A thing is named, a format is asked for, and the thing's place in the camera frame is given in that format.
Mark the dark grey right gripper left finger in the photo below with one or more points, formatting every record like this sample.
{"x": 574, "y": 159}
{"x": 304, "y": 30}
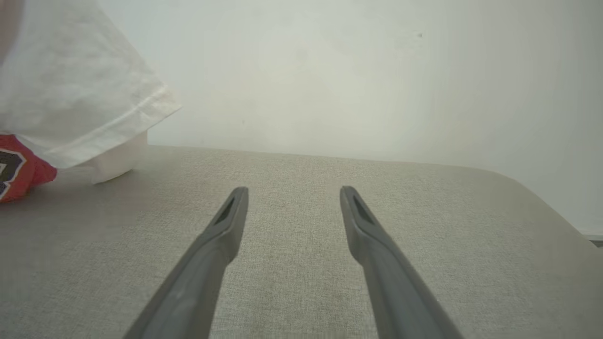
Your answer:
{"x": 207, "y": 263}

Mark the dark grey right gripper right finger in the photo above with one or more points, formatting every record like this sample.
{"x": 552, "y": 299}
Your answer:
{"x": 386, "y": 273}

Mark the red jersey with white sleeves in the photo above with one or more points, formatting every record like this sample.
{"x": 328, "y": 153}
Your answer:
{"x": 70, "y": 84}

